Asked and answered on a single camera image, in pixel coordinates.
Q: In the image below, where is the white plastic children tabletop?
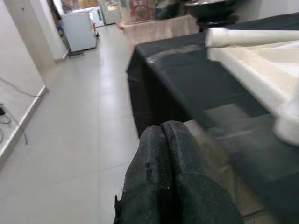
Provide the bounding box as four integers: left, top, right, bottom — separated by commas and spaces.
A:
206, 41, 299, 122

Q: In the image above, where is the beige cloth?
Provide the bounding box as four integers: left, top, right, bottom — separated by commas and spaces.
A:
121, 15, 201, 45

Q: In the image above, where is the clear tape patch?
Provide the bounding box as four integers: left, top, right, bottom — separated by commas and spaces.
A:
144, 44, 206, 67
186, 102, 278, 150

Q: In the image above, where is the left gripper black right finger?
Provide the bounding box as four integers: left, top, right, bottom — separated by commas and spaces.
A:
162, 120, 245, 224

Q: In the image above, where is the white appliance cabinet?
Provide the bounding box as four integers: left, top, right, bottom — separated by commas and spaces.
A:
59, 10, 98, 53

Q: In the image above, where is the black wall cable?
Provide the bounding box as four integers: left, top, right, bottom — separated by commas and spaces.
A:
0, 76, 40, 145

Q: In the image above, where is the black tablecloth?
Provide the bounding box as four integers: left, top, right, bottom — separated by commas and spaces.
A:
126, 13, 299, 220

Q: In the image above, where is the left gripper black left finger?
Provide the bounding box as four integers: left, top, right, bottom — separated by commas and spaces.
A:
114, 125, 178, 224

